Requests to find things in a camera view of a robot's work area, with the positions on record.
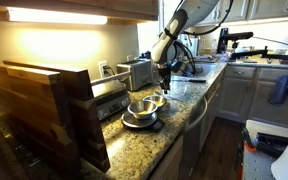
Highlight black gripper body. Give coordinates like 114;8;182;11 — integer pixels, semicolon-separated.
157;64;172;85

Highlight shallow steel bowl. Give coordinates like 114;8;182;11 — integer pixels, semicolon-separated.
142;94;168;111

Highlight deep steel bowl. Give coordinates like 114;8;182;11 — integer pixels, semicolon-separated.
127;99;159;121

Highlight steel toaster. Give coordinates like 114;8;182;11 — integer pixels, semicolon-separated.
116;58;154;92

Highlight black kitchen scale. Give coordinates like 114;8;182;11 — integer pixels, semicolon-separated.
120;112;166;132

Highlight white jug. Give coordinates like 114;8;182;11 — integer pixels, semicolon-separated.
187;34;200;57

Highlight steel sink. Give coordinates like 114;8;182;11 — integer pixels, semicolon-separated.
180;61;220;83

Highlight grey dish mat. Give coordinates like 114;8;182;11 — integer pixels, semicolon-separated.
195;54;222;64

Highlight steel panini press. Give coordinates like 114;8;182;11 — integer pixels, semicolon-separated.
91;70;132;122

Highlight clear bottle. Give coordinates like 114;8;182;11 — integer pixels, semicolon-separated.
210;38;218;55

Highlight grey lower cabinets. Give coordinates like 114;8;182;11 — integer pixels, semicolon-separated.
217;64;288;129

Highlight grey cabinets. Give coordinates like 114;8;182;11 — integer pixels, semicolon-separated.
217;64;288;129
197;0;288;24

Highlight wooden base cabinet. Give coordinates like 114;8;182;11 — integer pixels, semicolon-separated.
147;133;185;180

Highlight wooden upper cabinet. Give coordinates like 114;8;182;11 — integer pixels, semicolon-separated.
0;0;160;25

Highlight thick end-grain cutting board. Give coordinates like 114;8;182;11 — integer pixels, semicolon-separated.
3;59;112;174

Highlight thin white light strip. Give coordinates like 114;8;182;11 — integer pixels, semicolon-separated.
214;15;288;28

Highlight white metal cart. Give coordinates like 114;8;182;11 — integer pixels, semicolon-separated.
240;119;288;180

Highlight black equipment bundle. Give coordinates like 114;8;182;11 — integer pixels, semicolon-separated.
255;132;288;158

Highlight warm under-cabinet light bar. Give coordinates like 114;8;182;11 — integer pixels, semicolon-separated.
6;6;109;26

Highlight grey upper cabinets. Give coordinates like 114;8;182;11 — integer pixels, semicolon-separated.
197;0;288;24

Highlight light wooden cutting board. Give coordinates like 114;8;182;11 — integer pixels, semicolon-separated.
0;63;82;180

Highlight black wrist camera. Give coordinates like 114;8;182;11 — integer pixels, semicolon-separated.
170;60;185;75

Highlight black handled knife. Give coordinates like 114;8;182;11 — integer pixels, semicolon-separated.
171;76;208;84

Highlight black power plug cord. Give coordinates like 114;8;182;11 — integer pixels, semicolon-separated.
102;65;117;78

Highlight stainless dishwasher with handle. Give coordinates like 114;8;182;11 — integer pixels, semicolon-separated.
179;94;218;171

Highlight black camera stand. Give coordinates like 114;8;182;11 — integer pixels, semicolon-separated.
216;27;288;63

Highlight orange handled tool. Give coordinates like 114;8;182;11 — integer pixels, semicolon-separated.
240;128;257;154

